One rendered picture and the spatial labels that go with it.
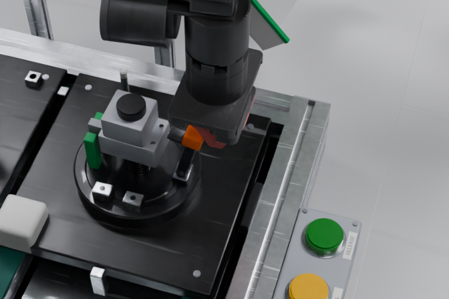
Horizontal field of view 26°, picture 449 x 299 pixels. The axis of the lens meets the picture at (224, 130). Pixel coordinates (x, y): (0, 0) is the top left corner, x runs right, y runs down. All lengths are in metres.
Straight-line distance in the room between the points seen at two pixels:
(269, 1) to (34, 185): 0.36
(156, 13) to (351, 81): 0.53
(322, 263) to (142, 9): 0.36
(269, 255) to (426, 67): 0.43
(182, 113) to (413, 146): 0.45
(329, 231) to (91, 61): 0.37
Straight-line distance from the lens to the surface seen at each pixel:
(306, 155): 1.11
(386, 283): 1.15
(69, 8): 1.41
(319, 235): 1.04
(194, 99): 0.90
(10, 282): 1.06
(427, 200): 1.22
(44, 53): 1.23
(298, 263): 1.03
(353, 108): 1.29
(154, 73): 1.19
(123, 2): 0.84
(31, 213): 1.05
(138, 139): 0.99
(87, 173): 1.07
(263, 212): 1.06
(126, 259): 1.03
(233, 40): 0.83
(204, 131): 0.96
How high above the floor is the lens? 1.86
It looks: 53 degrees down
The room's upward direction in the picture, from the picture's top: straight up
